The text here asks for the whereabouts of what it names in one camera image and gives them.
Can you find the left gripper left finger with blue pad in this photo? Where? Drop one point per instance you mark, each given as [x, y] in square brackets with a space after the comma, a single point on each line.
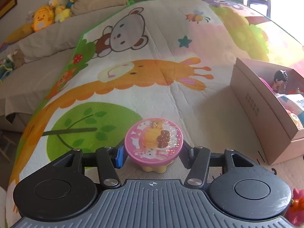
[108, 161]

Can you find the left gripper right finger with dark pad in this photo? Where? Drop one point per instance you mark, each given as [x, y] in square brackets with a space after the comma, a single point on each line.
[197, 160]

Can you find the pink lid yellow jelly cup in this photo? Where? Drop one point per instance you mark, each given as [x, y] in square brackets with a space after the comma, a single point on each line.
[154, 144]

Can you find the black haired doll figure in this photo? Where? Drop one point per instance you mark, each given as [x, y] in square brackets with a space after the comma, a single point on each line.
[279, 81]

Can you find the pink red camera toy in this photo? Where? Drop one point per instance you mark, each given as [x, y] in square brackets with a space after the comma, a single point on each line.
[295, 119]

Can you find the blue white cotton pad bag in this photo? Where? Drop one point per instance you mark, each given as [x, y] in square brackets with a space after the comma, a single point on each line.
[292, 102]

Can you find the pink cardboard box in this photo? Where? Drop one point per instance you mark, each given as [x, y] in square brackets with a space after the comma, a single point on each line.
[251, 81]

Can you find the colourful cartoon play mat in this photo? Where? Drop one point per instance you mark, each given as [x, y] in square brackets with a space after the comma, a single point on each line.
[170, 59]

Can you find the beige sofa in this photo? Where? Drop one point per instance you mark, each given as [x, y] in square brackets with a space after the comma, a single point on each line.
[46, 53]

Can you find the green cloth on sofa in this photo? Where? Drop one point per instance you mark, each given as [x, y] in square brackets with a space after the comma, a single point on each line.
[6, 68]

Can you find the yellow plush toy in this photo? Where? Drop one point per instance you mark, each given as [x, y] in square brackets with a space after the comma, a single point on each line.
[61, 12]

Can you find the yellow long plush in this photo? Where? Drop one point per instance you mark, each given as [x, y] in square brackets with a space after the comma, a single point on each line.
[20, 33]

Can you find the orange duck plush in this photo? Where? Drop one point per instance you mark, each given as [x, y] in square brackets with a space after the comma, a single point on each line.
[43, 18]

